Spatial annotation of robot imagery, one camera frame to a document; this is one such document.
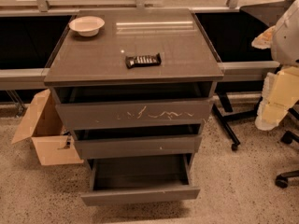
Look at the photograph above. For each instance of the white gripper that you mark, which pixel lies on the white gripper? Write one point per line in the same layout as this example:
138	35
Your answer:
287	42

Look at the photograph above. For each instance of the grey bottom drawer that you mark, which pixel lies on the grey bottom drawer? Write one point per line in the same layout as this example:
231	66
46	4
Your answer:
147	179

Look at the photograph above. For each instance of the grey drawer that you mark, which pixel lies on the grey drawer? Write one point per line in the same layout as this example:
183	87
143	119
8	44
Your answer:
139	141
126	106
147	179

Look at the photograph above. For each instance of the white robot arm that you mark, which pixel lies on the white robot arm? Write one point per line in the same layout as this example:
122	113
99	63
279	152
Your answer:
285	41

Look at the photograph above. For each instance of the grey drawer cabinet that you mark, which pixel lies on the grey drawer cabinet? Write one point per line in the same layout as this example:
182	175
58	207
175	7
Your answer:
100	60

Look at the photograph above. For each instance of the grey middle drawer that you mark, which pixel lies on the grey middle drawer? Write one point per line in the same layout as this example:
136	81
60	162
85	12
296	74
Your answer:
139	141

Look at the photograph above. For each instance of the grey top drawer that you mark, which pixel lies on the grey top drawer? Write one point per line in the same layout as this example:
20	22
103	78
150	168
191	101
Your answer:
126	106

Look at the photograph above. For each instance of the black rolling side table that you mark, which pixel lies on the black rolling side table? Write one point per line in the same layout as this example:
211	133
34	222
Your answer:
269	14

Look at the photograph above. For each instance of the black snack bar wrapper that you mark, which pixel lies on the black snack bar wrapper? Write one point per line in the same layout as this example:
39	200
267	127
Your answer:
143	61

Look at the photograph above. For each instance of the white bowl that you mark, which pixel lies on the white bowl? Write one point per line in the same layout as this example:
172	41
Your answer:
87	26

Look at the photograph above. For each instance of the open cardboard box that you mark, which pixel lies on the open cardboard box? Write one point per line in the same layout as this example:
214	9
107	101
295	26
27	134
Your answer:
41	123

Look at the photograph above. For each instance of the metal window railing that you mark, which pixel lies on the metal window railing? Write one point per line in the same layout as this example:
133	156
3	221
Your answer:
137	0

